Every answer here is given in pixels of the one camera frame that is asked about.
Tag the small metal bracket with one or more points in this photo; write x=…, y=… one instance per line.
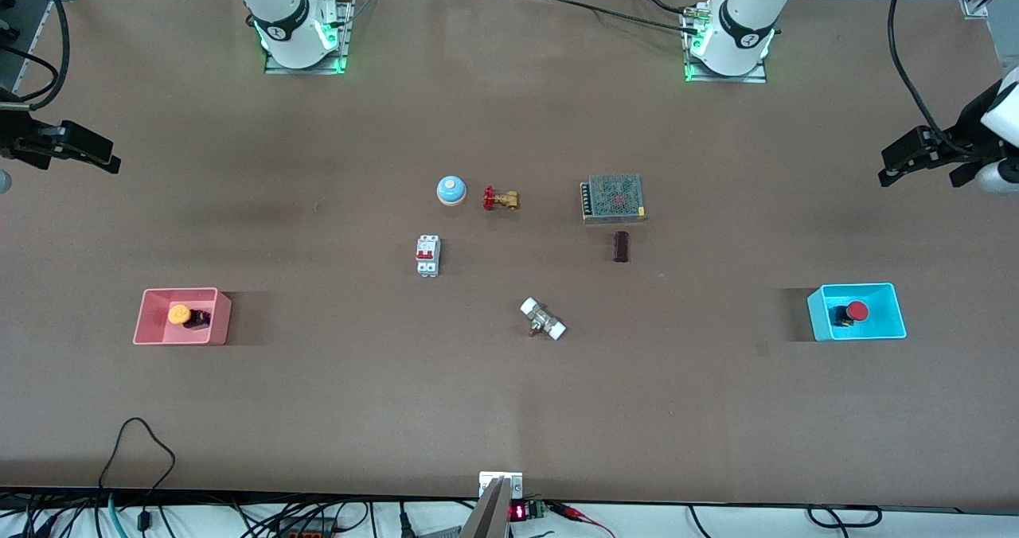
x=514, y=486

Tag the red LED display module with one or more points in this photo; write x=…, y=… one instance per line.
x=517, y=512

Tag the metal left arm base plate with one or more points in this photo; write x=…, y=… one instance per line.
x=728, y=79

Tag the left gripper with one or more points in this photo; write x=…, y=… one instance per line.
x=966, y=126

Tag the blue plastic box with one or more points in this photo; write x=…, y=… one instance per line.
x=876, y=327

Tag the blue call bell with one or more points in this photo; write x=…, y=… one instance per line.
x=451, y=190

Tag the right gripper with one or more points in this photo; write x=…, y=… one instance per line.
x=17, y=134

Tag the metal mesh power supply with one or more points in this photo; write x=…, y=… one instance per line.
x=613, y=198

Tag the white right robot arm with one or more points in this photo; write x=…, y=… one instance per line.
x=286, y=21

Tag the green terminal block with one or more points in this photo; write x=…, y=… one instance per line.
x=536, y=509

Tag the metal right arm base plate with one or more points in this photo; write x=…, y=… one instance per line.
x=348, y=44

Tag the pink plastic box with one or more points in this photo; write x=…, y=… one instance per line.
x=155, y=327

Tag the yellow push button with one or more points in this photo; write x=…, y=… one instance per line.
x=178, y=313

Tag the dark brown rectangular block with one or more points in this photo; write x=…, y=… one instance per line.
x=622, y=247

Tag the red push button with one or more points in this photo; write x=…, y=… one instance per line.
x=857, y=310

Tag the orange power strip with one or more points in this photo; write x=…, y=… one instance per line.
x=306, y=528

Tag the grey camera mount bar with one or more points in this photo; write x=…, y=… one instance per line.
x=487, y=518

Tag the red clip lead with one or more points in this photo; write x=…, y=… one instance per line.
x=581, y=514

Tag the red brass valve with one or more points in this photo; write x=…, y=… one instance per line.
x=501, y=200

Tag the white-capped metal fitting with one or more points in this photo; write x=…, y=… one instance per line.
x=543, y=319

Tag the white circuit breaker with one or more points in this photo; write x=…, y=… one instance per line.
x=428, y=255

